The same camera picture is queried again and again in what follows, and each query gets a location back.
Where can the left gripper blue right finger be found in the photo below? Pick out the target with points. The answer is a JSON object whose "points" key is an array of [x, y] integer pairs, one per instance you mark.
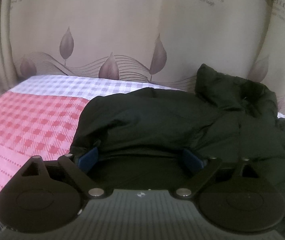
{"points": [[193, 160]]}

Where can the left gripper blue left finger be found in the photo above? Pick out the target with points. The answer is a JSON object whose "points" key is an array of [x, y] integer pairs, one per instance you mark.
{"points": [[88, 160]]}

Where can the black puffer jacket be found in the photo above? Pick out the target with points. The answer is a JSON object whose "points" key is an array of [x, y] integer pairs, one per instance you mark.
{"points": [[229, 122]]}

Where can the pink purple checked bedsheet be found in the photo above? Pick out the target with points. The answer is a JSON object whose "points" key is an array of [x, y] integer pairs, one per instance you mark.
{"points": [[40, 115]]}

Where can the beige leaf print curtain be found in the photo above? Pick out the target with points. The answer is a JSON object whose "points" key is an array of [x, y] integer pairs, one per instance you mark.
{"points": [[152, 41]]}

